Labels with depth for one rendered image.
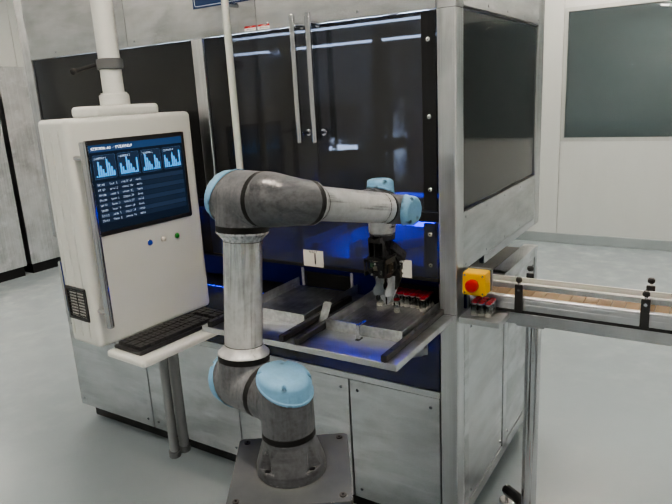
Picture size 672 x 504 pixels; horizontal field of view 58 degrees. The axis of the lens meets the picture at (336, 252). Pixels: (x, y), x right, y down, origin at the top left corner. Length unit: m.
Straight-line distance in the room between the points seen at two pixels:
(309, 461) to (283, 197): 0.56
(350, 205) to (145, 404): 2.01
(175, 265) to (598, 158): 4.86
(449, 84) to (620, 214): 4.77
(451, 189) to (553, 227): 4.79
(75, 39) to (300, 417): 2.05
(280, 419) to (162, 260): 1.12
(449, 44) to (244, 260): 0.91
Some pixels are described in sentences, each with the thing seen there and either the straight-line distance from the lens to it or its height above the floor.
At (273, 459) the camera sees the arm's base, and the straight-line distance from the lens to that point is 1.36.
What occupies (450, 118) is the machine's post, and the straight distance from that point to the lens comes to 1.86.
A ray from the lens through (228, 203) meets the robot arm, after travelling 1.29.
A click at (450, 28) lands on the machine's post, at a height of 1.74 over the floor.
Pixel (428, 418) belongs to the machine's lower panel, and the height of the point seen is 0.50.
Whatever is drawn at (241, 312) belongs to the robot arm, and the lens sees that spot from 1.35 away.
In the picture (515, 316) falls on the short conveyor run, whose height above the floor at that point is 0.87.
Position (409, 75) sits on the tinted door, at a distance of 1.92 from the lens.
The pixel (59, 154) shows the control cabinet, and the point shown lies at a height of 1.44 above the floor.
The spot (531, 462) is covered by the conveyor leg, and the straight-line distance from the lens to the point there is 2.30.
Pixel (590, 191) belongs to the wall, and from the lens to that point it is 6.50.
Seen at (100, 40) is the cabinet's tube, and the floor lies 1.79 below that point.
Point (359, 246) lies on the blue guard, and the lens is 2.06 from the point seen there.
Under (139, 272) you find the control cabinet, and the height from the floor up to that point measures 1.02.
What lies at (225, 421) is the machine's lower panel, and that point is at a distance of 2.78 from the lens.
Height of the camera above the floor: 1.58
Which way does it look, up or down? 14 degrees down
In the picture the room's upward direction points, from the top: 3 degrees counter-clockwise
